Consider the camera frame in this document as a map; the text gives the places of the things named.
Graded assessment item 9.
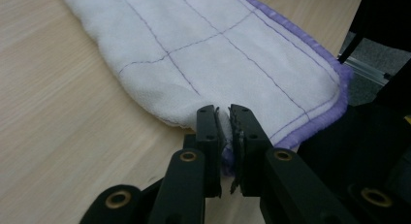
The aluminium floor rail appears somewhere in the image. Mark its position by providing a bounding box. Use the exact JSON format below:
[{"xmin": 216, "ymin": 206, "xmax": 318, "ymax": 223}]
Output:
[{"xmin": 336, "ymin": 53, "xmax": 393, "ymax": 88}]

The white cloth with purple edge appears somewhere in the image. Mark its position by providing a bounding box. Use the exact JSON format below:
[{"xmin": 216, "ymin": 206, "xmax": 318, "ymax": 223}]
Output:
[{"xmin": 57, "ymin": 0, "xmax": 354, "ymax": 177}]

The black metal stand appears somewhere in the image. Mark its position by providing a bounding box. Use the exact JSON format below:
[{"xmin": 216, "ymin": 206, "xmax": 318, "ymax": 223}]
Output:
[{"xmin": 336, "ymin": 0, "xmax": 411, "ymax": 65}]

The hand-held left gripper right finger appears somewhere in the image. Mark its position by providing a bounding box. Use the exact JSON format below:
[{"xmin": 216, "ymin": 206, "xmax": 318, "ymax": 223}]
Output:
[{"xmin": 228, "ymin": 103, "xmax": 274, "ymax": 199}]

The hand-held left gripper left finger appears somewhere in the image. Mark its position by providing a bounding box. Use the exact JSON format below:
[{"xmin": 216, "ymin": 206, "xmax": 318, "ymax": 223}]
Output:
[{"xmin": 193, "ymin": 104, "xmax": 225, "ymax": 199}]

